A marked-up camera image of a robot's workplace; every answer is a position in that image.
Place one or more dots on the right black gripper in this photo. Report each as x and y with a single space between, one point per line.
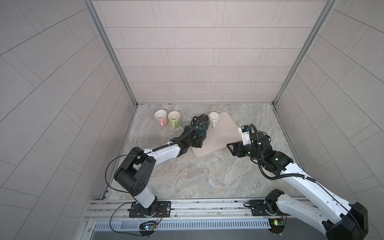
235 145

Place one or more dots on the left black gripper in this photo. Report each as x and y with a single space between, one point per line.
198 142

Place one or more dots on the dark green mug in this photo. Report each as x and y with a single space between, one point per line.
201 130

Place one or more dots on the light green mug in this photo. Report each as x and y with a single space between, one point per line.
174 119

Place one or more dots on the white mug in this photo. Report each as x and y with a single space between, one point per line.
214 119

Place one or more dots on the pink mug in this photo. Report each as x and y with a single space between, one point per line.
162 118

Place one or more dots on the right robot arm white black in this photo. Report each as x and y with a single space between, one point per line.
332 215

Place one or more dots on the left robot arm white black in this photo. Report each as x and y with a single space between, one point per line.
135 171

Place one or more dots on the black mug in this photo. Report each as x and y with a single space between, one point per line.
203 118

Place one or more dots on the beige rectangular tray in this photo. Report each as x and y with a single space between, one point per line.
226 132

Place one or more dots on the right circuit board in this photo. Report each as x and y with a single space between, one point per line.
277 226

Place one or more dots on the circuit board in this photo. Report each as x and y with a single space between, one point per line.
147 228
277 226

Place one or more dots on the white vent grille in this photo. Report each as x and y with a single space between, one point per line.
173 225

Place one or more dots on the left circuit board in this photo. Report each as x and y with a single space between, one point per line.
147 228

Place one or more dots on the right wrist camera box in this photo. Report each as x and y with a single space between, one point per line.
245 134

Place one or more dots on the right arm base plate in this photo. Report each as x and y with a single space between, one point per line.
263 208

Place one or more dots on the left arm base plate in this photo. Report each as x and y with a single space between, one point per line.
156 209

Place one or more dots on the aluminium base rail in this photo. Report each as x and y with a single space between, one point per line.
183 209

